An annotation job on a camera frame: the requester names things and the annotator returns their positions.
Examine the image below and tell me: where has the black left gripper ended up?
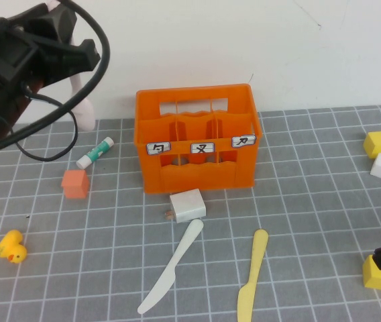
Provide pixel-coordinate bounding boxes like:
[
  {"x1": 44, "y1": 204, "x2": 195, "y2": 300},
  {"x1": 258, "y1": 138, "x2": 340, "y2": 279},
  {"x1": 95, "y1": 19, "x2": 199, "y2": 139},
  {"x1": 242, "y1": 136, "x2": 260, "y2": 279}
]
[{"x1": 0, "y1": 5, "x2": 102, "y2": 101}]

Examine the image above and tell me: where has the pink plastic spoon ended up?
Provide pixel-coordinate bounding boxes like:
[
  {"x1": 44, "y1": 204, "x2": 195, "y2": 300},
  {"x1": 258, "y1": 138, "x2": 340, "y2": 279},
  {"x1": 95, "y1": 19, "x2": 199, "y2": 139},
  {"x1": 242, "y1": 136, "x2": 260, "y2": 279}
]
[{"x1": 44, "y1": 0, "x2": 97, "y2": 132}]

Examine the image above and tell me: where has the white plastic knife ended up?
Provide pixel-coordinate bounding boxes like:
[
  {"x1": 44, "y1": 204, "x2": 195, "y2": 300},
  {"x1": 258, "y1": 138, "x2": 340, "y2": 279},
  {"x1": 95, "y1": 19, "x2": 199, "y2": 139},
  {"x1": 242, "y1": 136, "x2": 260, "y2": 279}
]
[{"x1": 137, "y1": 219, "x2": 205, "y2": 315}]

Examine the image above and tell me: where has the orange plastic cutlery holder crate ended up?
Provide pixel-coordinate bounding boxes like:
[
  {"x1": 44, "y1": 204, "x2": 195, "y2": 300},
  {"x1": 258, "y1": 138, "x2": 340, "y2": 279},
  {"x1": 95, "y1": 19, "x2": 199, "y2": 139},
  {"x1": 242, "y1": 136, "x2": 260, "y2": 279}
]
[{"x1": 133, "y1": 83, "x2": 263, "y2": 195}]

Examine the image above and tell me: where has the yellow foam cube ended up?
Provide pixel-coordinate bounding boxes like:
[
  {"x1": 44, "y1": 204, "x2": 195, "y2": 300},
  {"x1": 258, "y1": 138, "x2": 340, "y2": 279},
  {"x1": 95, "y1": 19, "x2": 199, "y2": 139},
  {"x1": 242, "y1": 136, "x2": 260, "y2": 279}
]
[
  {"x1": 363, "y1": 130, "x2": 381, "y2": 160},
  {"x1": 362, "y1": 254, "x2": 381, "y2": 291}
]

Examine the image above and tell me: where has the green white glue stick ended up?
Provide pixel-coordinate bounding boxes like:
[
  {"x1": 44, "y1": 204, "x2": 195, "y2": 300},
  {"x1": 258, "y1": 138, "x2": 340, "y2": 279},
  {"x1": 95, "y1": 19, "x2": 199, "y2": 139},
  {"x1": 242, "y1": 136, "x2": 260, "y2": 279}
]
[{"x1": 76, "y1": 136, "x2": 115, "y2": 170}]

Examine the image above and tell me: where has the yellow plastic knife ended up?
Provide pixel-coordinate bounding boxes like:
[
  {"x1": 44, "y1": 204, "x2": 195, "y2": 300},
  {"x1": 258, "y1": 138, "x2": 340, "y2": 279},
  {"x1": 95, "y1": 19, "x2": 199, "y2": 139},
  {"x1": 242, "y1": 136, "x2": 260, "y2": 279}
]
[{"x1": 237, "y1": 229, "x2": 270, "y2": 322}]

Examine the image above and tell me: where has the orange foam cube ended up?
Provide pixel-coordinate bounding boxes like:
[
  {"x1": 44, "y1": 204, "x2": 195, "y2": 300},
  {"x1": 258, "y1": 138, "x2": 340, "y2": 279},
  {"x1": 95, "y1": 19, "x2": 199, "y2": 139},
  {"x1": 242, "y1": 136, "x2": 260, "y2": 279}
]
[{"x1": 60, "y1": 169, "x2": 90, "y2": 201}]

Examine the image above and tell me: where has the white charger plug adapter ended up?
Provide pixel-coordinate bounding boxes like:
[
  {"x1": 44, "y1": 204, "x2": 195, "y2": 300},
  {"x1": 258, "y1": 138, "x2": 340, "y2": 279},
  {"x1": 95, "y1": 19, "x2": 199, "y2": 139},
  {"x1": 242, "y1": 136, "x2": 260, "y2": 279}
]
[{"x1": 164, "y1": 188, "x2": 207, "y2": 225}]

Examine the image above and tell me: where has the yellow rubber duck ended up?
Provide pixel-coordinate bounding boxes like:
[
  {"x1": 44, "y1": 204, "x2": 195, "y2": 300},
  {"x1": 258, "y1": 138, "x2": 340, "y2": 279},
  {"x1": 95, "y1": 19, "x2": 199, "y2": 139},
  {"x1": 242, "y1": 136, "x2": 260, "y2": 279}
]
[{"x1": 0, "y1": 229, "x2": 28, "y2": 265}]

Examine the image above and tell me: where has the long black camera cable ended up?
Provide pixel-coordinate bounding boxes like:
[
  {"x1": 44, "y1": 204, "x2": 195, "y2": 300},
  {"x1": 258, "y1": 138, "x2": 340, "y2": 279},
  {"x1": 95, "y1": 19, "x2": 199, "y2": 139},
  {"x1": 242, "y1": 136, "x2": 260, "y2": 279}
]
[{"x1": 0, "y1": 0, "x2": 111, "y2": 162}]

